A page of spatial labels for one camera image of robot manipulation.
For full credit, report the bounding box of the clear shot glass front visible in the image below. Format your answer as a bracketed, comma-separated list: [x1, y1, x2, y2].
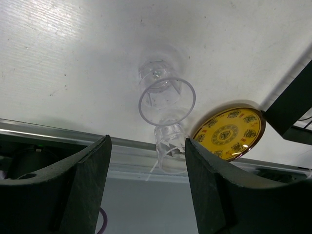
[154, 118, 188, 175]

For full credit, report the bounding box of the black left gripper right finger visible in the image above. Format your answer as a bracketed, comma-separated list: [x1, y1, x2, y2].
[185, 139, 312, 234]

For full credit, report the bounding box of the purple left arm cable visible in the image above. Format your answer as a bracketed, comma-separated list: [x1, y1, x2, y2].
[96, 207, 109, 234]

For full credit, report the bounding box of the clear shot glass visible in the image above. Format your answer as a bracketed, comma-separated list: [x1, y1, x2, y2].
[154, 118, 188, 175]
[138, 60, 196, 127]

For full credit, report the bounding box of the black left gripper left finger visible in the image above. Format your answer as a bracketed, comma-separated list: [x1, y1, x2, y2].
[0, 136, 112, 234]

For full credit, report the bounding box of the yellow patterned plate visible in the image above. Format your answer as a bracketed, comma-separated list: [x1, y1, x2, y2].
[192, 106, 266, 161]

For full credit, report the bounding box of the aluminium rail frame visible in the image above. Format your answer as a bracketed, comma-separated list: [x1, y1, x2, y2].
[0, 119, 312, 183]

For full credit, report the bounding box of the black wire dish rack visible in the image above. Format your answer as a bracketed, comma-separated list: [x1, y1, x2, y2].
[261, 45, 312, 145]

